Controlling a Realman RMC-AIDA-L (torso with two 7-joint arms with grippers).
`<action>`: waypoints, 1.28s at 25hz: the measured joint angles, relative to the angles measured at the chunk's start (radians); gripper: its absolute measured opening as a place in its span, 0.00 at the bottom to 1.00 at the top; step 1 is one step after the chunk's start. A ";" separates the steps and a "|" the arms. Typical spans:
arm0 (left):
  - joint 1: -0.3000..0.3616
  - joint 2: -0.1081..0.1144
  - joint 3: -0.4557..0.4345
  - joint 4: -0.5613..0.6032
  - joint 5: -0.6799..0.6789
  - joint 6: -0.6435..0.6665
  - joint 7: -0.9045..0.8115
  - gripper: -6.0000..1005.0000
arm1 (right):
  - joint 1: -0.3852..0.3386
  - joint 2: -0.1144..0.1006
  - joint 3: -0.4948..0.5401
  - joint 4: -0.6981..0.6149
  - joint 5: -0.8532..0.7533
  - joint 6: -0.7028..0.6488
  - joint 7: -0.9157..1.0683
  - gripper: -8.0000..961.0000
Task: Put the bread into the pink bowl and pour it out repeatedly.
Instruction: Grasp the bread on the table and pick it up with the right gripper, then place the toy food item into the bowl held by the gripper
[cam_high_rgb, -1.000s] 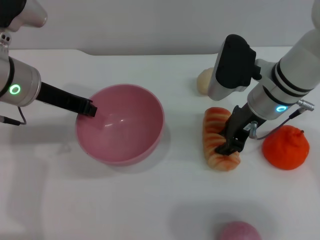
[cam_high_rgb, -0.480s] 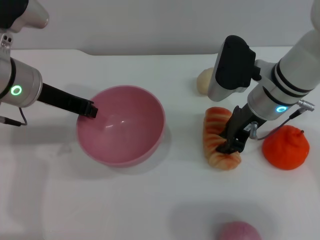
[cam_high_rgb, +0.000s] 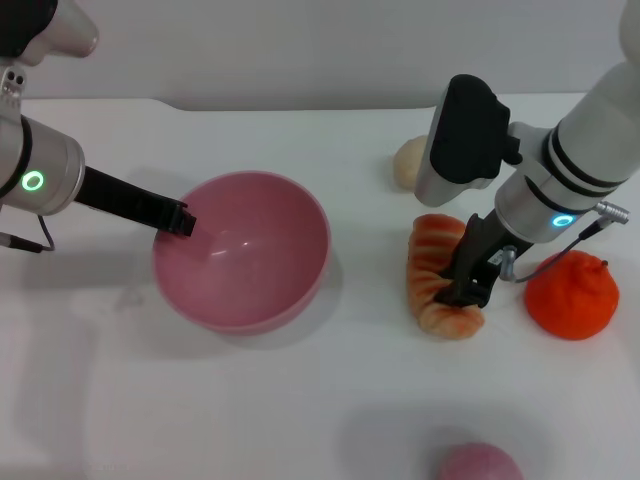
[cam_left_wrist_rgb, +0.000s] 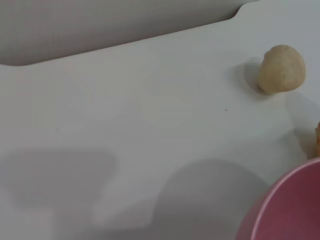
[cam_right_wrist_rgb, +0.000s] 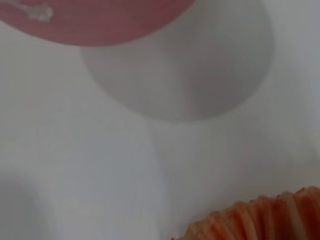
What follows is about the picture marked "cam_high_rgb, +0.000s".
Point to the orange striped bread roll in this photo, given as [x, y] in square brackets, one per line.
[427, 250]

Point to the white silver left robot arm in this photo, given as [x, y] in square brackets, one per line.
[35, 165]

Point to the pink round bread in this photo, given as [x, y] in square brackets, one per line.
[477, 465]

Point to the beige round bread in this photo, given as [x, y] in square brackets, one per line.
[410, 162]

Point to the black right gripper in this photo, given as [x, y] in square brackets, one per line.
[475, 250]

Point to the orange red pear-shaped bread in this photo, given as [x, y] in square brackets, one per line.
[570, 300]

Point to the pink plastic bowl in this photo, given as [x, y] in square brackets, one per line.
[250, 260]

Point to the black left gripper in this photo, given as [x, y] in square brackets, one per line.
[130, 202]

